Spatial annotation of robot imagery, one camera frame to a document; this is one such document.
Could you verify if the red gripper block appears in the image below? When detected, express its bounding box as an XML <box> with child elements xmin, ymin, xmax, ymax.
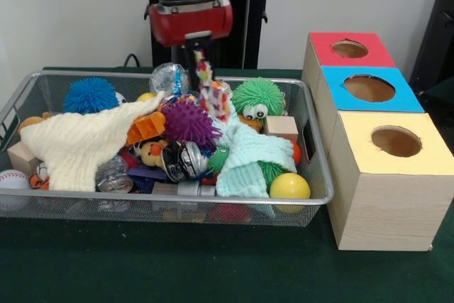
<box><xmin>148</xmin><ymin>0</ymin><xmax>234</xmax><ymax>93</ymax></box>

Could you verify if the colourful polka-dot cloth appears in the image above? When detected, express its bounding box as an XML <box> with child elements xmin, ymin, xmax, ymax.
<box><xmin>191</xmin><ymin>49</ymin><xmax>231</xmax><ymax>125</ymax></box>

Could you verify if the shallow silver mesh bin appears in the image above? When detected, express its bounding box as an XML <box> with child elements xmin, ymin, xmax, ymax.
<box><xmin>0</xmin><ymin>70</ymin><xmax>335</xmax><ymax>228</ymax></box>

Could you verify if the wooden box with three holes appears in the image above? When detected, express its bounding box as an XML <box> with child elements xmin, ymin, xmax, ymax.
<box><xmin>301</xmin><ymin>32</ymin><xmax>454</xmax><ymax>253</ymax></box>

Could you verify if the purple spiky rubber ball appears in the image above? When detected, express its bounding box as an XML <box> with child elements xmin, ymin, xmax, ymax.
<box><xmin>162</xmin><ymin>99</ymin><xmax>223</xmax><ymax>150</ymax></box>

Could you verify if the green spiky ball with eyes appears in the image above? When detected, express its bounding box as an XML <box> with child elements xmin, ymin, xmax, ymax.
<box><xmin>231</xmin><ymin>77</ymin><xmax>285</xmax><ymax>121</ymax></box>

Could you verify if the mint green knitted cloth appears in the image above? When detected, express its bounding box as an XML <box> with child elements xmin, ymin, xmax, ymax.
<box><xmin>212</xmin><ymin>99</ymin><xmax>298</xmax><ymax>198</ymax></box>

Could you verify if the crushed black drink can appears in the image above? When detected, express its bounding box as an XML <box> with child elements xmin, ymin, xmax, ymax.
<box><xmin>161</xmin><ymin>141</ymin><xmax>209</xmax><ymax>183</ymax></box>

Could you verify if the small wooden cube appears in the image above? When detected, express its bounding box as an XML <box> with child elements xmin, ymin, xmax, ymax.
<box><xmin>265</xmin><ymin>115</ymin><xmax>299</xmax><ymax>144</ymax></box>

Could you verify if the blue spiky rubber ball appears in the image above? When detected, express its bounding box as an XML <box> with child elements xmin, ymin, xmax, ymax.
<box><xmin>63</xmin><ymin>76</ymin><xmax>120</xmax><ymax>115</ymax></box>

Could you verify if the orange-red ball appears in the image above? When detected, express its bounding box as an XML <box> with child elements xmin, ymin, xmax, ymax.
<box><xmin>290</xmin><ymin>139</ymin><xmax>302</xmax><ymax>167</ymax></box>

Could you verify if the yellow plastic ball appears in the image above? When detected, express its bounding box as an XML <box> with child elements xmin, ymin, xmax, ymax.
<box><xmin>269</xmin><ymin>172</ymin><xmax>311</xmax><ymax>214</ymax></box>

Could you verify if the cream knitted cloth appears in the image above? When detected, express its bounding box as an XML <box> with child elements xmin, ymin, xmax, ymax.
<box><xmin>20</xmin><ymin>90</ymin><xmax>166</xmax><ymax>192</ymax></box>

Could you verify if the white baseball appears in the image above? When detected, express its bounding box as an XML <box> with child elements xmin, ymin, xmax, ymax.
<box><xmin>0</xmin><ymin>170</ymin><xmax>31</xmax><ymax>211</ymax></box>

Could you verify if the dark green side table cloth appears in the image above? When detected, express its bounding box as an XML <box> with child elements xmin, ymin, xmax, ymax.
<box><xmin>418</xmin><ymin>75</ymin><xmax>454</xmax><ymax>114</ymax></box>

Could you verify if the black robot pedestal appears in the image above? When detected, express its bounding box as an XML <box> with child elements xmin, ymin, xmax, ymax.
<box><xmin>136</xmin><ymin>0</ymin><xmax>287</xmax><ymax>70</ymax></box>

